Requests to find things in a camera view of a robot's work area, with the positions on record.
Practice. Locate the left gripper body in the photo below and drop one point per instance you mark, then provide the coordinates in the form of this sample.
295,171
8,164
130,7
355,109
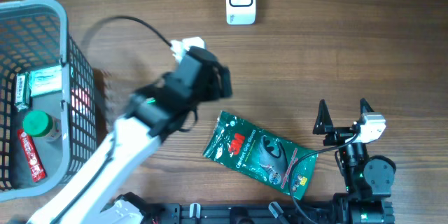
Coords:
219,92

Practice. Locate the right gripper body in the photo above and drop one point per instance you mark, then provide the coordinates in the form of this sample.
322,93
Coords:
339,134

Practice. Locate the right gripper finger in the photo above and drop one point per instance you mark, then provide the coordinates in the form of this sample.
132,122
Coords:
323,124
365,107

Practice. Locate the green 3M gloves package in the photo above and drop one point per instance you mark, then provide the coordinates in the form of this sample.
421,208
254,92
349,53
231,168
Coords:
251,150

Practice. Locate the teal wet wipes pack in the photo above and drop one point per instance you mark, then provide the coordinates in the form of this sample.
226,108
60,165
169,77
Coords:
46,81

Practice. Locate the green lid jar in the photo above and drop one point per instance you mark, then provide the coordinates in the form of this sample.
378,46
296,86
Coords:
39,124

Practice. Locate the green white gum box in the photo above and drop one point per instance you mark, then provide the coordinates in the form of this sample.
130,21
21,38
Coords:
22,91

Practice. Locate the red Nescafe coffee stick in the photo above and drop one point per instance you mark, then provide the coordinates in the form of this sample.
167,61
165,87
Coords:
37,170

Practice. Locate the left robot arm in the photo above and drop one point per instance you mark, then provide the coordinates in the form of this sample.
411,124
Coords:
154,112

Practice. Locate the white barcode scanner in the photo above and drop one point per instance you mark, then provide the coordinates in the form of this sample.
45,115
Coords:
240,12

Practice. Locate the grey plastic shopping basket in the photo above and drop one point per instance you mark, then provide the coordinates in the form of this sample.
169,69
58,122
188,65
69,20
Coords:
35,35

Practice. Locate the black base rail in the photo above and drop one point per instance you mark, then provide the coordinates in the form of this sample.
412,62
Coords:
321,212

